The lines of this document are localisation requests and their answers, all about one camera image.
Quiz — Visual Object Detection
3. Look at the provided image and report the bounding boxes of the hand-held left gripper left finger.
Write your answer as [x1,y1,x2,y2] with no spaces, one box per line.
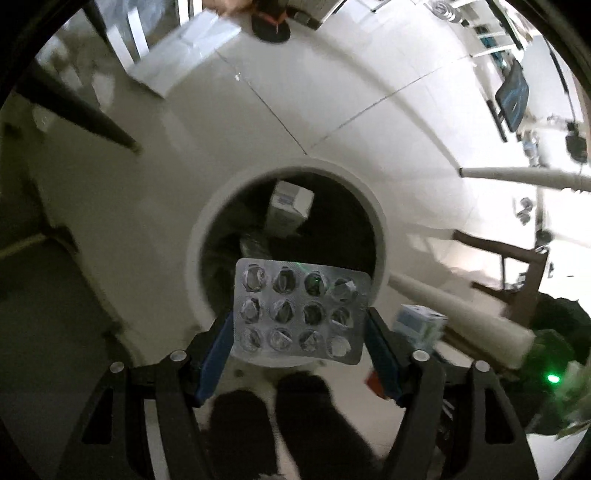
[55,310,235,480]

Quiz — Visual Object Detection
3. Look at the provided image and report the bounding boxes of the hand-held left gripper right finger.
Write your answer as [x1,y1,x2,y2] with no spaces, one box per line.
[366,308,539,480]

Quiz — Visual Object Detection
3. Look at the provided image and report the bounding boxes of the white and blue medicine box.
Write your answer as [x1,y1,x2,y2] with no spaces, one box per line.
[265,181,315,236]
[393,304,450,354]

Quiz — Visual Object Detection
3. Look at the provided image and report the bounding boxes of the silver pill blister pack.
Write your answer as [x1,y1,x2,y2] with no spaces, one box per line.
[231,257,371,365]

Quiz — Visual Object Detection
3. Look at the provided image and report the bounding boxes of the white round waste bin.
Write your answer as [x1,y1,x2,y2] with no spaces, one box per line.
[187,157,393,370]

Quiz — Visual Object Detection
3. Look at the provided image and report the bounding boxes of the person's legs in dark trousers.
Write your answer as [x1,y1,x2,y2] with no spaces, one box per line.
[208,373,376,480]

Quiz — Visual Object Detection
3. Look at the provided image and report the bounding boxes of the dark wooden chair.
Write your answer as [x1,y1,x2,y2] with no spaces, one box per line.
[452,230,551,320]

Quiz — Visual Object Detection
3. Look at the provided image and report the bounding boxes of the dark tablet screen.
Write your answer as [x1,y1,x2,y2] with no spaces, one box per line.
[495,59,531,131]

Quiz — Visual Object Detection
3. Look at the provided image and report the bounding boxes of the white paper bag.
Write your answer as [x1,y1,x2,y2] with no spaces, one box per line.
[128,10,243,99]

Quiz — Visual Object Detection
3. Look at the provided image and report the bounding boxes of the black and orange slipper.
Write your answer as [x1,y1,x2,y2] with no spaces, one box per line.
[250,8,291,43]

